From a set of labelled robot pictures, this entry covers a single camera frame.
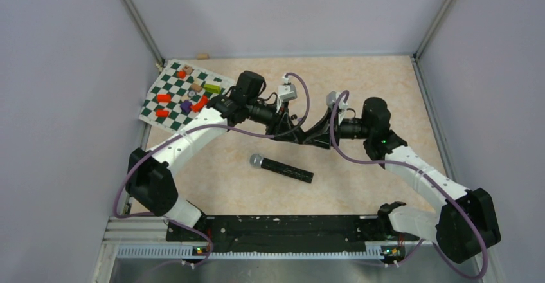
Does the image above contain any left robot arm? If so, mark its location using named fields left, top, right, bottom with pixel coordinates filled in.
left=122, top=71, right=310, bottom=240

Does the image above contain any red block top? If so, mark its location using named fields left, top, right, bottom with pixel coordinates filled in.
left=177, top=71, right=187, bottom=79

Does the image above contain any black microphone silver head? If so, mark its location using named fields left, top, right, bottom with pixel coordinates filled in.
left=249, top=154, right=314, bottom=183

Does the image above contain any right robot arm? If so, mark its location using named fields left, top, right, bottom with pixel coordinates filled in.
left=303, top=92, right=501, bottom=264

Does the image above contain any red block right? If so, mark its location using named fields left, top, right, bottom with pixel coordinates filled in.
left=190, top=96, right=209, bottom=113

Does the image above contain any red block lower left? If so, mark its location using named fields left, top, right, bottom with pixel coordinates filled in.
left=155, top=109, right=170, bottom=118

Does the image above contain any yellow-green block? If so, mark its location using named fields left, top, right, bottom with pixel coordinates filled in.
left=203, top=84, right=222, bottom=94

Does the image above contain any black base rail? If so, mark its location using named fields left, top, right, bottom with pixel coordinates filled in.
left=166, top=214, right=420, bottom=254

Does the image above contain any purple block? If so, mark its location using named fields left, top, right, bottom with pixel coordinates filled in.
left=180, top=100, right=193, bottom=114

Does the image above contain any tan wooden block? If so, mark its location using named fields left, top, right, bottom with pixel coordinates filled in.
left=190, top=83, right=203, bottom=93

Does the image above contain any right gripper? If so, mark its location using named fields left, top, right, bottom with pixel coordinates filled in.
left=303, top=107, right=373, bottom=149

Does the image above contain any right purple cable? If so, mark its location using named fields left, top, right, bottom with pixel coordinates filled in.
left=329, top=90, right=490, bottom=280

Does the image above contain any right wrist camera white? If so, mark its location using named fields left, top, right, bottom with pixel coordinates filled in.
left=326, top=91, right=349, bottom=121

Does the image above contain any red block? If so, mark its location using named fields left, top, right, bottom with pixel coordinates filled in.
left=177, top=71, right=187, bottom=79
left=155, top=109, right=170, bottom=118
left=156, top=94, right=172, bottom=103
left=190, top=96, right=209, bottom=113

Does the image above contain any red block middle left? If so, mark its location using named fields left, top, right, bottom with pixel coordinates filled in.
left=156, top=94, right=172, bottom=103

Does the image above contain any cork piece at wall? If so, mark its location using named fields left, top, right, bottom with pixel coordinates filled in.
left=195, top=53, right=210, bottom=60

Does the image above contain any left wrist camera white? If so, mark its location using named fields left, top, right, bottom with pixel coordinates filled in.
left=276, top=75, right=298, bottom=112

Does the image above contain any green white chessboard mat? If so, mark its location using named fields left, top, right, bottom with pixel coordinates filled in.
left=139, top=59, right=235, bottom=133

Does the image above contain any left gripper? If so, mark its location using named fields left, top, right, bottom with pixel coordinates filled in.
left=247, top=97, right=299, bottom=143

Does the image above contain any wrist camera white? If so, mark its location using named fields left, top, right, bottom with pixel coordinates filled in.
left=276, top=75, right=298, bottom=112
left=326, top=91, right=349, bottom=121

